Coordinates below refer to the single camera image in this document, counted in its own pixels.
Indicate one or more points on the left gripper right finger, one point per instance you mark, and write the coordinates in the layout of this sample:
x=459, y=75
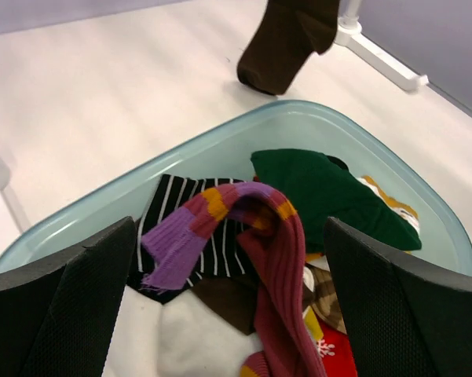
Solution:
x=403, y=316

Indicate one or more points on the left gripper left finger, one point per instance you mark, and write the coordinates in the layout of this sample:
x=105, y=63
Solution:
x=58, y=313

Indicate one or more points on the purple red striped sock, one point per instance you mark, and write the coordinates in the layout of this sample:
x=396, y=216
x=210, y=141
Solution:
x=275, y=244

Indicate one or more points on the black white striped sock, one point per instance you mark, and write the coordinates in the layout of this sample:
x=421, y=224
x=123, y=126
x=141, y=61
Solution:
x=170, y=257

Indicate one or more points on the brown striped sock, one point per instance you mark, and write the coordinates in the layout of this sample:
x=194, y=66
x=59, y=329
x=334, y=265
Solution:
x=234, y=299

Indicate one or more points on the pile of socks in basket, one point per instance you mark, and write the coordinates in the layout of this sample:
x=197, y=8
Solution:
x=320, y=187

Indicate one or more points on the teal plastic basket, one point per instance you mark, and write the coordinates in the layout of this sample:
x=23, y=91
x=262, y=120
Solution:
x=224, y=152

